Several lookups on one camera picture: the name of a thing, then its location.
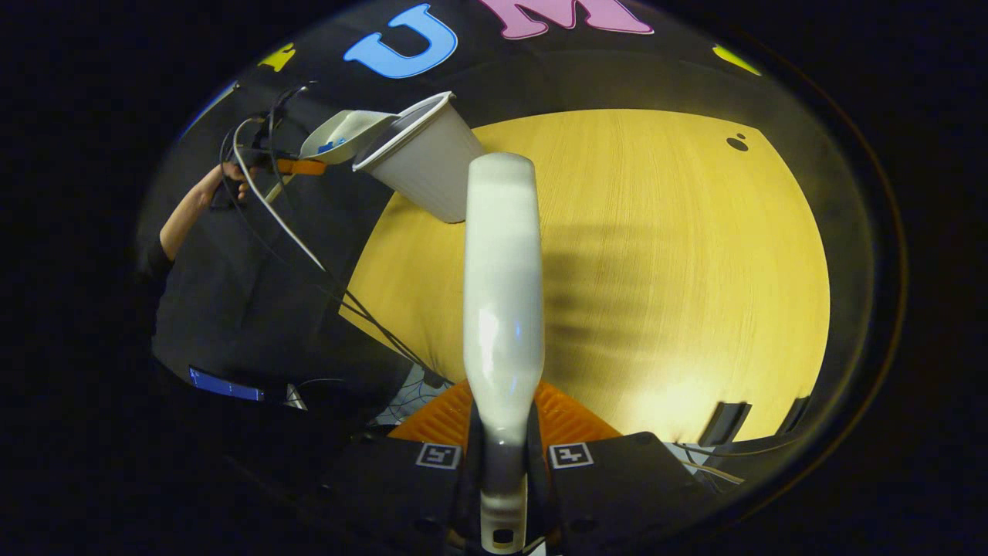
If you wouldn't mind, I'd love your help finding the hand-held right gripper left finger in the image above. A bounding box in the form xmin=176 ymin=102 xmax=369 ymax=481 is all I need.
xmin=309 ymin=378 xmax=475 ymax=556

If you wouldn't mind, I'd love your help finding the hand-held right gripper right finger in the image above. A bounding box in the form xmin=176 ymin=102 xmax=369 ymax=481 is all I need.
xmin=531 ymin=378 xmax=726 ymax=556

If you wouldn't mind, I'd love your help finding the white plastic dustpan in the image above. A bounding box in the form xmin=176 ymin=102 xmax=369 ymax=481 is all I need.
xmin=299 ymin=110 xmax=398 ymax=165

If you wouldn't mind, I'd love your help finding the grey ribbed garbage bin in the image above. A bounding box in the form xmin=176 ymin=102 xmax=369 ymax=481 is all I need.
xmin=353 ymin=91 xmax=486 ymax=225

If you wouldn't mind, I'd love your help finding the small white broom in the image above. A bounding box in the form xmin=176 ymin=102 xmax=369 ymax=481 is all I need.
xmin=463 ymin=152 xmax=546 ymax=555

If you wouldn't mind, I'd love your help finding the wooden desktop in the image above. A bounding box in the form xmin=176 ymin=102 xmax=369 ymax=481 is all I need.
xmin=340 ymin=108 xmax=832 ymax=445

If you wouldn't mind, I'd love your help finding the black desk edge clamp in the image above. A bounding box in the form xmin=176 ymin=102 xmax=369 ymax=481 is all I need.
xmin=776 ymin=395 xmax=811 ymax=437
xmin=699 ymin=400 xmax=751 ymax=447

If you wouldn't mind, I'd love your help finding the dark device with blue screen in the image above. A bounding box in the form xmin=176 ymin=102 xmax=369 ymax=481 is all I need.
xmin=188 ymin=367 xmax=265 ymax=402

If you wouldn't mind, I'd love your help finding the white cable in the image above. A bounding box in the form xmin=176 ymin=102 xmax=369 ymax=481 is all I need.
xmin=230 ymin=116 xmax=329 ymax=273

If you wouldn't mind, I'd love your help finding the black cable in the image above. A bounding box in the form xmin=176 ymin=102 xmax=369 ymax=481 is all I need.
xmin=220 ymin=81 xmax=441 ymax=379

